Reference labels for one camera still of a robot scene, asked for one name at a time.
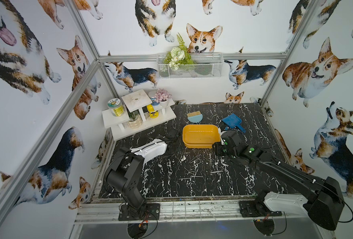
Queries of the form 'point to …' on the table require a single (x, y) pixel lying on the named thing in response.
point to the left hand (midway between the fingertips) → (176, 147)
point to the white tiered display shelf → (138, 101)
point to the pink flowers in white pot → (161, 96)
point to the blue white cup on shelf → (154, 102)
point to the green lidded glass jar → (116, 107)
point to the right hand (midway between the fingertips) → (218, 141)
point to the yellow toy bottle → (152, 112)
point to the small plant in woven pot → (135, 120)
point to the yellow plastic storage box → (200, 136)
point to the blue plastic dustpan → (233, 121)
